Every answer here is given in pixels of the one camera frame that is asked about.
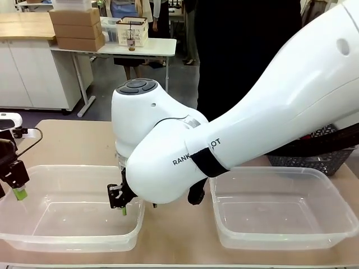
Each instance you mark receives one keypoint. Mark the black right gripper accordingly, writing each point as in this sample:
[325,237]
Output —
[126,185]

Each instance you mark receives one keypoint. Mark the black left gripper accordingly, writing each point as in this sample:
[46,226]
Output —
[7,157]

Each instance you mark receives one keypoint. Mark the clear plastic bin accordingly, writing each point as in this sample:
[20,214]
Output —
[283,213]
[70,218]

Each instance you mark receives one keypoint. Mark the dark grey woven plastic basket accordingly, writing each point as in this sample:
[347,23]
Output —
[303,164]

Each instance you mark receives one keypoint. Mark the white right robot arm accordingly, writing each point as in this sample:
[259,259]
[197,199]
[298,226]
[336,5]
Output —
[252,112]

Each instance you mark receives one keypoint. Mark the white basket brown rim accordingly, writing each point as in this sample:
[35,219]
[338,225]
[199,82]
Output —
[131,33]

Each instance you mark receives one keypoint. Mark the drink cup with straw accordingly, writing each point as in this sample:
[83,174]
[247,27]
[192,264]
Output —
[131,45]

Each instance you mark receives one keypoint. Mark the white folding table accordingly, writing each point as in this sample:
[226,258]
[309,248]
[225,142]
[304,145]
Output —
[157,46]

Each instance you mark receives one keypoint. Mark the brown cardboard box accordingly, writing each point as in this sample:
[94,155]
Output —
[77,30]
[74,16]
[80,43]

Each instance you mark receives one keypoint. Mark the clear storage box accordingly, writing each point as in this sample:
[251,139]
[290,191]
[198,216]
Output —
[109,30]

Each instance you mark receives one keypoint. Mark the bystander in dark trousers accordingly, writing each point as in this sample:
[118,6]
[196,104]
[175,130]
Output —
[191,33]

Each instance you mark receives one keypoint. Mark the person in black clothes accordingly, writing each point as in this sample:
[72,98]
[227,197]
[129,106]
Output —
[238,56]

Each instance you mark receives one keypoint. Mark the bystander in light shirt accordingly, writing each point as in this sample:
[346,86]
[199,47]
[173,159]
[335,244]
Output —
[158,14]

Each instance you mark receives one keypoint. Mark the woman in blue dress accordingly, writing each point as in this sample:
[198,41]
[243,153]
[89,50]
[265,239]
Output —
[129,8]

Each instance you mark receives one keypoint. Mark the white box stack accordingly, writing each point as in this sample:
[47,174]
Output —
[71,4]

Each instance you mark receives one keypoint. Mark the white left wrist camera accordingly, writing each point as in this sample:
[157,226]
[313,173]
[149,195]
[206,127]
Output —
[8,120]

